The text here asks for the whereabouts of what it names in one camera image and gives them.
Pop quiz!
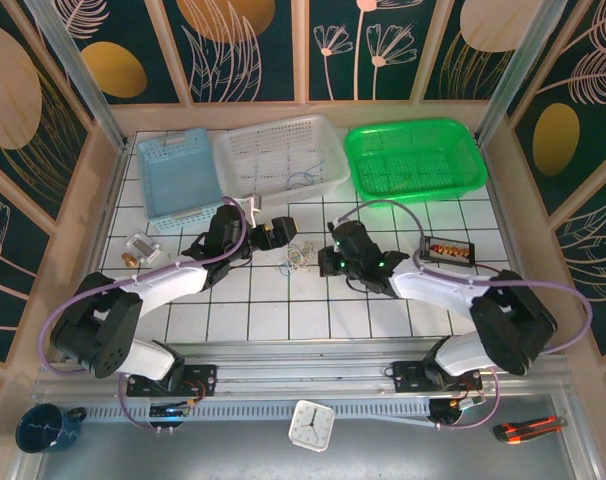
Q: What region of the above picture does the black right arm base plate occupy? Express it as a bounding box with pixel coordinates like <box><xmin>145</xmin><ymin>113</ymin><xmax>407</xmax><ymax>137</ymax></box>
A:
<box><xmin>391</xmin><ymin>360</ymin><xmax>483</xmax><ymax>394</ymax></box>

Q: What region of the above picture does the green plastic basket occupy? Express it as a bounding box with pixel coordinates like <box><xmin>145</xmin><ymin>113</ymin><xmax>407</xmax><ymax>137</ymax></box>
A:
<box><xmin>343</xmin><ymin>117</ymin><xmax>488</xmax><ymax>209</ymax></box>

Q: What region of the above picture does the orange black utility knife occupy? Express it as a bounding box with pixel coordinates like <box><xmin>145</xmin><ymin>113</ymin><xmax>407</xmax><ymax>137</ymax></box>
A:
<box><xmin>492</xmin><ymin>415</ymin><xmax>567</xmax><ymax>445</ymax></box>

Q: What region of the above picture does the black box of orange parts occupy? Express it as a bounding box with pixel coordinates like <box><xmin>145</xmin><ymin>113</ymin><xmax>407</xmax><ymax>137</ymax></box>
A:
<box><xmin>418</xmin><ymin>235</ymin><xmax>479</xmax><ymax>265</ymax></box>

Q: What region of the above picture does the aluminium side rail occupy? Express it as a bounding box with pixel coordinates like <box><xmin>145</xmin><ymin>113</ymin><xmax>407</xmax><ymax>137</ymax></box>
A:
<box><xmin>62</xmin><ymin>142</ymin><xmax>134</xmax><ymax>361</ymax></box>
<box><xmin>477</xmin><ymin>139</ymin><xmax>572</xmax><ymax>361</ymax></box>

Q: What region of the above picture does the aluminium frame post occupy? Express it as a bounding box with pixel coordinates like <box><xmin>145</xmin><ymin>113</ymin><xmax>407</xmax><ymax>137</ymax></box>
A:
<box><xmin>475</xmin><ymin>0</ymin><xmax>567</xmax><ymax>146</ymax></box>
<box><xmin>25</xmin><ymin>0</ymin><xmax>130</xmax><ymax>151</ymax></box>

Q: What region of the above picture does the clear acrylic metal block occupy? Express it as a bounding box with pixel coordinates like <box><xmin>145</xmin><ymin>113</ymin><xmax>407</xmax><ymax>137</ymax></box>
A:
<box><xmin>125</xmin><ymin>228</ymin><xmax>163</xmax><ymax>265</ymax></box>

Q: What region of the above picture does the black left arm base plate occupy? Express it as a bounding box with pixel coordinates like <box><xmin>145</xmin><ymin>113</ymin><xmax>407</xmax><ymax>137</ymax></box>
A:
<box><xmin>126</xmin><ymin>364</ymin><xmax>218</xmax><ymax>399</ymax></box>

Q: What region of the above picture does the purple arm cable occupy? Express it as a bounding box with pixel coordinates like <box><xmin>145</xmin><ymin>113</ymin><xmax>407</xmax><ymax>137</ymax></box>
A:
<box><xmin>335</xmin><ymin>199</ymin><xmax>594</xmax><ymax>431</ymax></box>
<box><xmin>38</xmin><ymin>197</ymin><xmax>249</xmax><ymax>432</ymax></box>

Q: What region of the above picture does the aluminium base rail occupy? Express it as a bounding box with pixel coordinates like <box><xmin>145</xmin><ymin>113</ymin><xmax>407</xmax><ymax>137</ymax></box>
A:
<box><xmin>35</xmin><ymin>342</ymin><xmax>574</xmax><ymax>401</ymax></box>

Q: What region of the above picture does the white square alarm clock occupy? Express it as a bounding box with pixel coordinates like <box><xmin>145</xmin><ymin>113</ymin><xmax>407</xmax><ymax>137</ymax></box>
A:
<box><xmin>288</xmin><ymin>399</ymin><xmax>336</xmax><ymax>454</ymax></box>

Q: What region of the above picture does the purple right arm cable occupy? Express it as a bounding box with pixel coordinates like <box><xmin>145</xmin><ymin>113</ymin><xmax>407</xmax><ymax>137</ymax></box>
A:
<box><xmin>335</xmin><ymin>199</ymin><xmax>594</xmax><ymax>431</ymax></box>

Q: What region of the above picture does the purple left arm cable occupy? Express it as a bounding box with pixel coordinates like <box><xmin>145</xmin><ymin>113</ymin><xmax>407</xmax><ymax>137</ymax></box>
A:
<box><xmin>38</xmin><ymin>197</ymin><xmax>249</xmax><ymax>432</ymax></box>

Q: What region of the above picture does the grey slotted cable duct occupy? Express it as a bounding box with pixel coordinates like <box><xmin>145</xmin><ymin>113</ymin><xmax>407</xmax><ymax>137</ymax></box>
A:
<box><xmin>80</xmin><ymin>402</ymin><xmax>434</xmax><ymax>422</ymax></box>

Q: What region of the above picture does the light blue plastic basket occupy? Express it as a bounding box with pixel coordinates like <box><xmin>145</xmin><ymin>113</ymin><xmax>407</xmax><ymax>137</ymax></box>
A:
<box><xmin>136</xmin><ymin>128</ymin><xmax>228</xmax><ymax>235</ymax></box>

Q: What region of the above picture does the dark blue mug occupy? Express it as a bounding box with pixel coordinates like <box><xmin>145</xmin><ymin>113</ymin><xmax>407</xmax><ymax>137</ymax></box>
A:
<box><xmin>16</xmin><ymin>403</ymin><xmax>88</xmax><ymax>455</ymax></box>

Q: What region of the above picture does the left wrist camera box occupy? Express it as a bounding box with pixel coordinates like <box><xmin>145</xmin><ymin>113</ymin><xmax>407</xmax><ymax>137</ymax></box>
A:
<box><xmin>242</xmin><ymin>193</ymin><xmax>263</xmax><ymax>225</ymax></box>

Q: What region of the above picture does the white plastic basket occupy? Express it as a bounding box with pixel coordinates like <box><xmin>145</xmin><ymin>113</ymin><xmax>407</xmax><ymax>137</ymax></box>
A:
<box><xmin>212</xmin><ymin>113</ymin><xmax>352</xmax><ymax>212</ymax></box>

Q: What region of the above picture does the thin blue cable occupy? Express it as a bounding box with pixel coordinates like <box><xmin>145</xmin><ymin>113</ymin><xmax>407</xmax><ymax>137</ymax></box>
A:
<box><xmin>284</xmin><ymin>158</ymin><xmax>325</xmax><ymax>192</ymax></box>
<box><xmin>275</xmin><ymin>258</ymin><xmax>312</xmax><ymax>276</ymax></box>

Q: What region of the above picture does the small black controller board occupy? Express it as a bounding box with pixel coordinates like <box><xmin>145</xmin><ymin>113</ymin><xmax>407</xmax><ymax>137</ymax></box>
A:
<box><xmin>429</xmin><ymin>397</ymin><xmax>487</xmax><ymax>426</ymax></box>
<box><xmin>149</xmin><ymin>402</ymin><xmax>193</xmax><ymax>420</ymax></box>

